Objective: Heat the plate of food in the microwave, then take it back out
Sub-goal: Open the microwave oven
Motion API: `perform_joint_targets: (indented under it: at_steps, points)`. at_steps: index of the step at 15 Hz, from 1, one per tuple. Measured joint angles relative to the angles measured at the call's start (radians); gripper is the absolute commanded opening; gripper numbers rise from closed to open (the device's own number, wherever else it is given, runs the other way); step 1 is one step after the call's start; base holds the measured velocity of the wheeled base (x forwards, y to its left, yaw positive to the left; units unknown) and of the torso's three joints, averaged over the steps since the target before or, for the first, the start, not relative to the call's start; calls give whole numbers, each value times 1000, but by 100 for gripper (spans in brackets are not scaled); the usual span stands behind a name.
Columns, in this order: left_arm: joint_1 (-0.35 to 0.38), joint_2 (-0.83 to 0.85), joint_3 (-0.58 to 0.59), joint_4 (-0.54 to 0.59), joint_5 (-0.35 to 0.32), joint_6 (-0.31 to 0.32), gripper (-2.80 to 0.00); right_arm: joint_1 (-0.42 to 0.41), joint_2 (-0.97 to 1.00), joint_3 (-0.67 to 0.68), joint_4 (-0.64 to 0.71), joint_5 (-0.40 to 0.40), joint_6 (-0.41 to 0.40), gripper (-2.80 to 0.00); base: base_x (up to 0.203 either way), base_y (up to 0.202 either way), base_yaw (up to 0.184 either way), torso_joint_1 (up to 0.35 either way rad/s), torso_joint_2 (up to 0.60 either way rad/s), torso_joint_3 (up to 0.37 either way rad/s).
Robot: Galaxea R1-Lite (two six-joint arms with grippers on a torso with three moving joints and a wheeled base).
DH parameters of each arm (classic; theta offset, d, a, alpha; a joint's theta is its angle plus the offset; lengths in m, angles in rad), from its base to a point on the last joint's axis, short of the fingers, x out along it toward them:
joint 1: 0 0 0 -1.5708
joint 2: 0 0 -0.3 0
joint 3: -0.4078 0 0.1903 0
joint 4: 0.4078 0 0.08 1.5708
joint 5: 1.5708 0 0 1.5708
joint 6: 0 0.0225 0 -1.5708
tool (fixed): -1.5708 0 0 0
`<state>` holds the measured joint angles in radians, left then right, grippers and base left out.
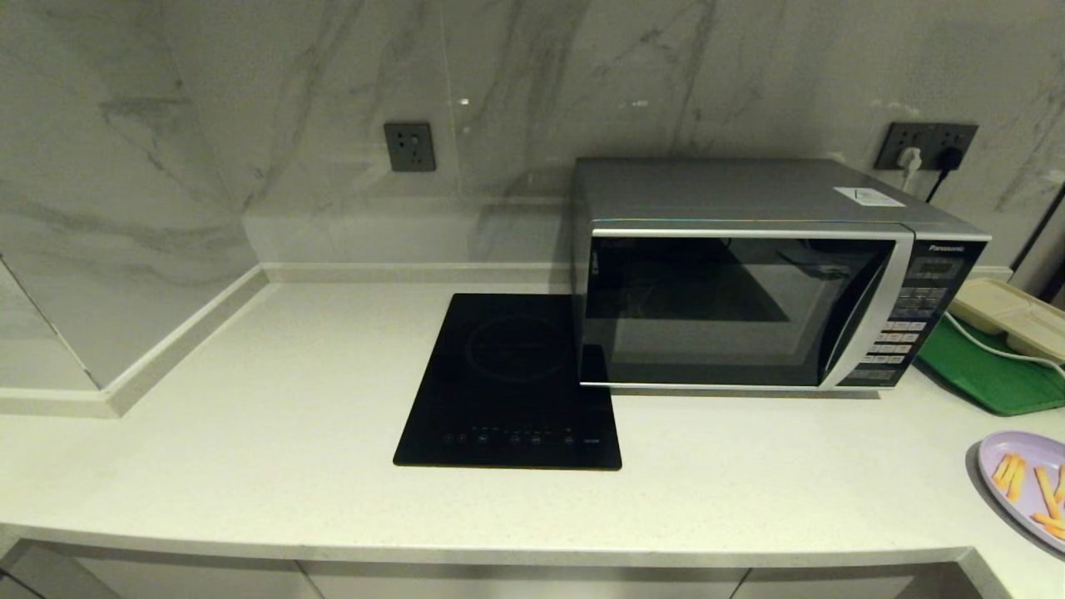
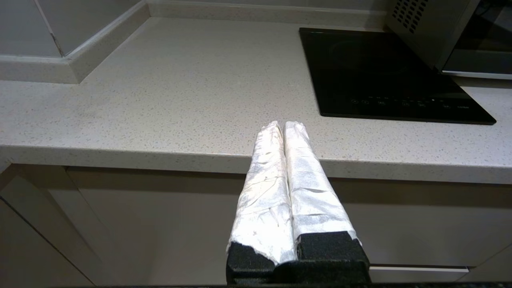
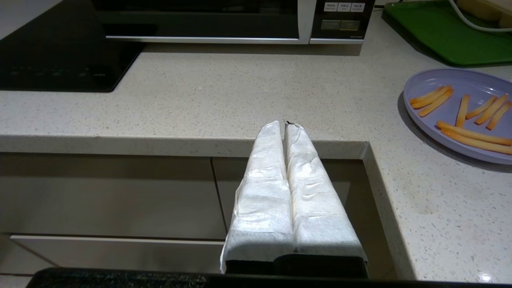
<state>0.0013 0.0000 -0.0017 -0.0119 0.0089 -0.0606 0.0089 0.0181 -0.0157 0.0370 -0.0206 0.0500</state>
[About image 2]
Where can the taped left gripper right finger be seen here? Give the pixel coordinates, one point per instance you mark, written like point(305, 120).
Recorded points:
point(312, 192)

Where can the beige angled cabinet panel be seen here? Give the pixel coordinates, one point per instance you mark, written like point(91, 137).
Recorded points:
point(40, 240)

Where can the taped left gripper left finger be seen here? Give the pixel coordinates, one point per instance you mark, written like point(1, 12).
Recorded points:
point(264, 192)

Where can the beige cabinet door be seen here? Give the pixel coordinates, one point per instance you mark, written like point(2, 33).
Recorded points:
point(168, 232)
point(420, 275)

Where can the black induction cooktop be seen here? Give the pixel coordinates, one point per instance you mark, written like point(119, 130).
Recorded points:
point(372, 72)

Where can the silver microwave oven body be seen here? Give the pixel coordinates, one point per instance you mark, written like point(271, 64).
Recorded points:
point(424, 32)

